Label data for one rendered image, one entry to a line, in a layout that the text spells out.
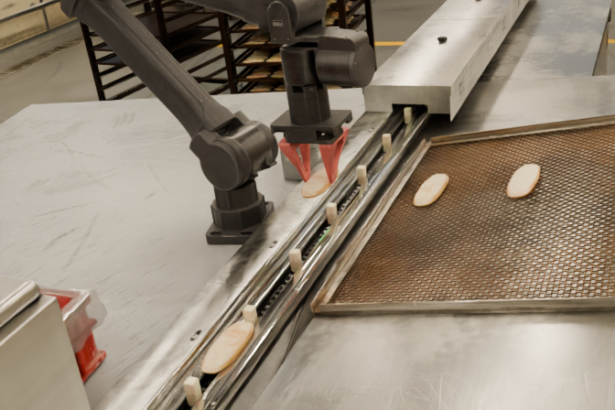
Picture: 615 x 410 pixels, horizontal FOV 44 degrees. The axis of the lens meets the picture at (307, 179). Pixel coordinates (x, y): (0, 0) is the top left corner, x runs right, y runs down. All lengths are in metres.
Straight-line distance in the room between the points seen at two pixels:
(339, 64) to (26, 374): 0.82
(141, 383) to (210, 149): 0.40
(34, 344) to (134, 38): 1.05
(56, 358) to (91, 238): 1.13
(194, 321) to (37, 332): 0.78
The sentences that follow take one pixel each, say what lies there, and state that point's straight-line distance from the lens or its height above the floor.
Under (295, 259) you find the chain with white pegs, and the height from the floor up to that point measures 0.86.
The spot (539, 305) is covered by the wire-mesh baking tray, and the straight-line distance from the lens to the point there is 0.81.
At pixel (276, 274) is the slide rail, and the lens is 1.06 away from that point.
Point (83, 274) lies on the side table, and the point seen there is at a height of 0.82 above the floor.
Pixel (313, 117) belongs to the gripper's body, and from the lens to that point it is 1.05.
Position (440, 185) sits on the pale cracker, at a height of 0.91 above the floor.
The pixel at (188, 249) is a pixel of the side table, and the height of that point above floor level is 0.82.
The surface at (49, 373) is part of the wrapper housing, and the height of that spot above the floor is 1.28.
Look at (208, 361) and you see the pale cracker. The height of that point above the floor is 0.86.
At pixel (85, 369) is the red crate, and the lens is 1.00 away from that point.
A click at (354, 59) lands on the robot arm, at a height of 1.12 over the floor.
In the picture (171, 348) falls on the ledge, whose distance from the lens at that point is 0.94.
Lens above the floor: 1.40
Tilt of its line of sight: 24 degrees down
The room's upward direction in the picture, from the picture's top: 8 degrees counter-clockwise
